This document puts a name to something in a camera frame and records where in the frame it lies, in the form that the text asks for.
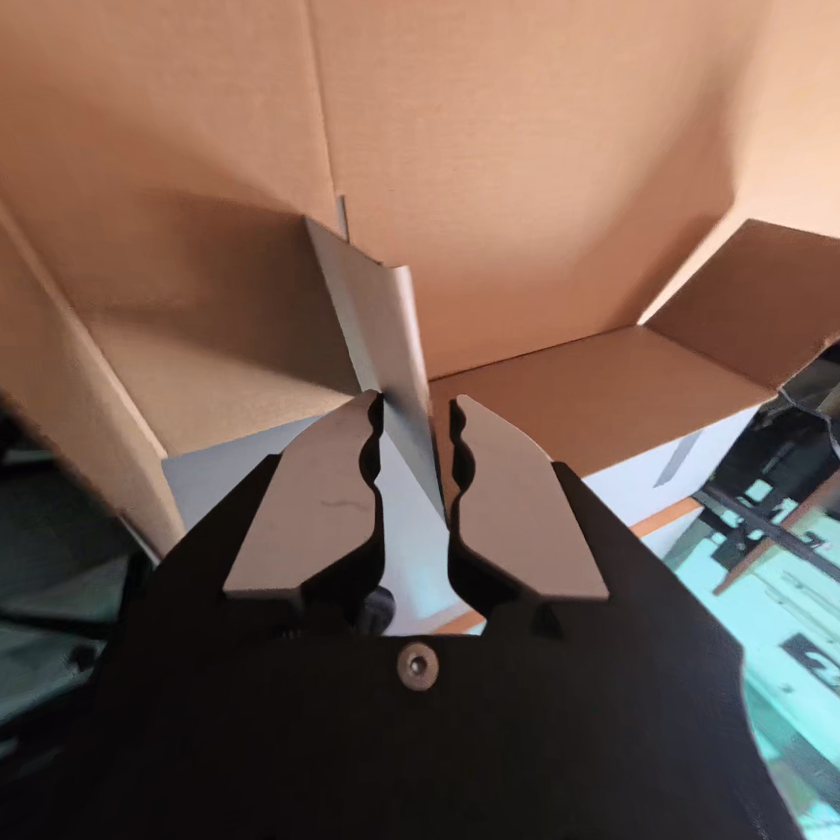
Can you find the grey tape strip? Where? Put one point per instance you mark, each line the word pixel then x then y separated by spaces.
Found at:
pixel 676 459

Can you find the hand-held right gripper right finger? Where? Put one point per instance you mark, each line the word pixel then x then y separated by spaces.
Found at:
pixel 525 518

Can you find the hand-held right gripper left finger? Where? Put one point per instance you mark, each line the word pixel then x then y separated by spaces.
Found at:
pixel 308 512

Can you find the brown-edged desk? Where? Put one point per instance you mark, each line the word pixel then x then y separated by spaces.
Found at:
pixel 774 535

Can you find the brown cardboard box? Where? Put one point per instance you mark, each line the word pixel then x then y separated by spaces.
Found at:
pixel 525 164

